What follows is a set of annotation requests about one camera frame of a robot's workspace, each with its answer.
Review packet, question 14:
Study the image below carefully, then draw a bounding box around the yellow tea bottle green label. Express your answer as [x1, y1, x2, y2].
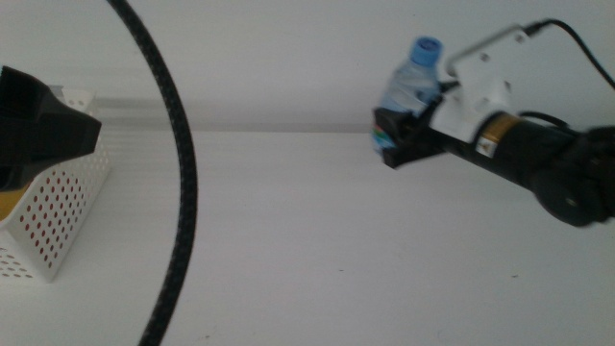
[0, 185, 29, 223]

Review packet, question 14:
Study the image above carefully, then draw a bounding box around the clear water bottle blue cap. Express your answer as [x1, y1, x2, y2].
[371, 36, 445, 156]

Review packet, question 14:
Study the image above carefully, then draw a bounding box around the white perforated plastic basket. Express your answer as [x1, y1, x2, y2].
[0, 86, 112, 284]

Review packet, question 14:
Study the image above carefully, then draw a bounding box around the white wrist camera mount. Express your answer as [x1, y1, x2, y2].
[429, 23, 530, 144]

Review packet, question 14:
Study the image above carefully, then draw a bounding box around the thin black cable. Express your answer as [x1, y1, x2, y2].
[517, 111, 578, 132]

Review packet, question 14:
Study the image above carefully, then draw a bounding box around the thick black braided cable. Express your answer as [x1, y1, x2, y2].
[523, 17, 615, 91]
[105, 0, 200, 346]

